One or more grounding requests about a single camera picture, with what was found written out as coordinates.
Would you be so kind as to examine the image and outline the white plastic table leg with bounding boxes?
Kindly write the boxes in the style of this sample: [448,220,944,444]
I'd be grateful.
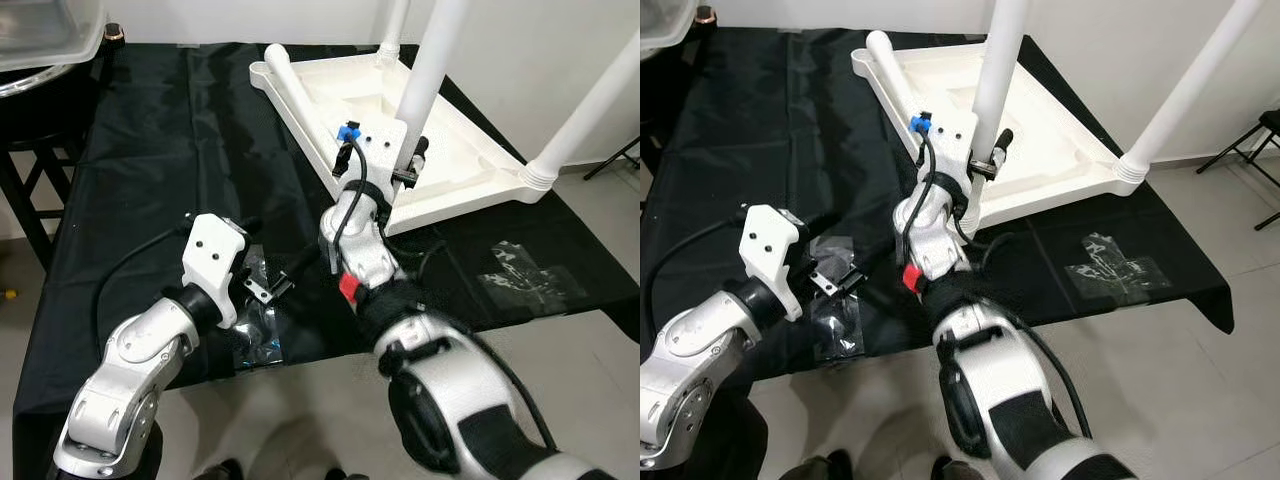
[1117,0,1267,188]
[394,0,472,179]
[864,29,932,129]
[261,44,347,169]
[963,0,1032,237]
[524,28,641,198]
[376,0,412,67]

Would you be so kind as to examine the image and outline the white ribbed plastic tabletop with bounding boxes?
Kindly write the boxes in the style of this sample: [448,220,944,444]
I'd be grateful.
[849,29,1152,238]
[247,44,562,239]

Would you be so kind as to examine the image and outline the black tablecloth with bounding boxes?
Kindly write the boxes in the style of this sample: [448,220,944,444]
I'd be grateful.
[640,24,1237,480]
[12,40,641,480]

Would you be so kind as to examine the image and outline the clear tape patch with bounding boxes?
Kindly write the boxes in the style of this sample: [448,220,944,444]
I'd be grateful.
[1063,230,1173,303]
[476,238,588,318]

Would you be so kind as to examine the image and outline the black folding chair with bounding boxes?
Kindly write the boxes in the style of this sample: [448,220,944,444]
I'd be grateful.
[582,133,641,183]
[1194,107,1280,233]

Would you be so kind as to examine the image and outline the black metal stool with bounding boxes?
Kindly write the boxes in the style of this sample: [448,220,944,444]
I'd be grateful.
[0,98,63,273]

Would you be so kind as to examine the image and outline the black wok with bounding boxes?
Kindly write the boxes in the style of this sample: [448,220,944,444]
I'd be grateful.
[640,5,719,61]
[0,24,128,103]

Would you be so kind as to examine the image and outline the stainless steel container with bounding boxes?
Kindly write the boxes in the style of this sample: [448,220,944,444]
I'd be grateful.
[640,0,700,53]
[0,0,108,78]

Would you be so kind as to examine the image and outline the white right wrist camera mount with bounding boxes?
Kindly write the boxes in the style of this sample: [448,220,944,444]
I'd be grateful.
[332,117,410,208]
[911,107,980,203]

